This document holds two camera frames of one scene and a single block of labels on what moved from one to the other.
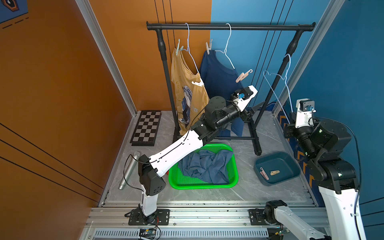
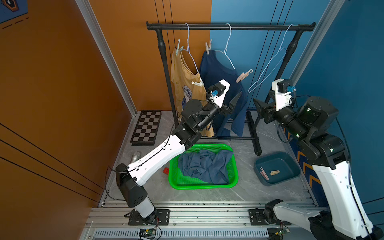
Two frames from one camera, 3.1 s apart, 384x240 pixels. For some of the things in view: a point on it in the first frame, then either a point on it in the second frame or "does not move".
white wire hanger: x=225 y=52 does not move
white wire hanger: x=188 y=49 does not move
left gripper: x=247 y=114 -> x=226 y=109
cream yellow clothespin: x=274 y=172 does not move
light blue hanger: x=265 y=72 -> x=269 y=67
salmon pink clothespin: x=264 y=173 does not move
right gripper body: x=291 y=131 -> x=271 y=111
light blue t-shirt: x=208 y=165 does not move
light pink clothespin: x=243 y=76 does not move
